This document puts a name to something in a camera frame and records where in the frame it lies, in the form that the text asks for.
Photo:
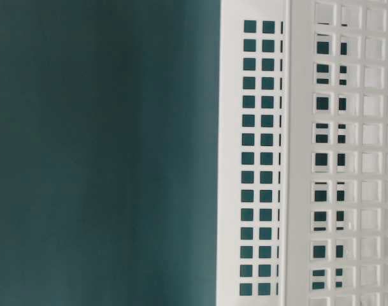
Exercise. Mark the white plastic lattice basket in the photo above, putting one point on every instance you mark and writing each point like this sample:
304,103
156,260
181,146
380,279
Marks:
302,178

